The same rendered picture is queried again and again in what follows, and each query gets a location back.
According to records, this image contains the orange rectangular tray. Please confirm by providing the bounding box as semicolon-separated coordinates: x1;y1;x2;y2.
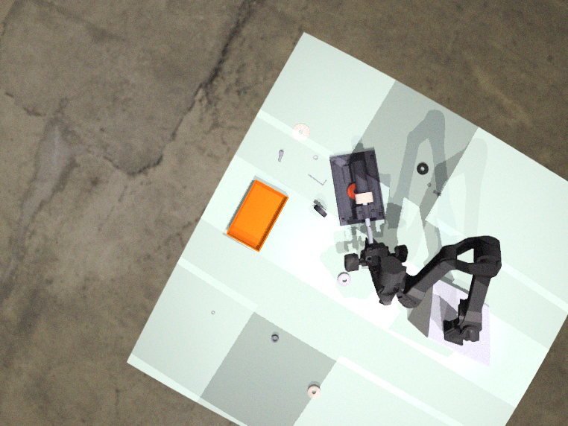
226;180;288;252

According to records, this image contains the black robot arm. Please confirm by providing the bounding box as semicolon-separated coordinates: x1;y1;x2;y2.
362;235;502;346

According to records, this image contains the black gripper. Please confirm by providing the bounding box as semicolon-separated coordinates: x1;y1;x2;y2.
344;238;408;282

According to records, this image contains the grey metal shaft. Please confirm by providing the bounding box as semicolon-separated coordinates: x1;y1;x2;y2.
362;203;373;245

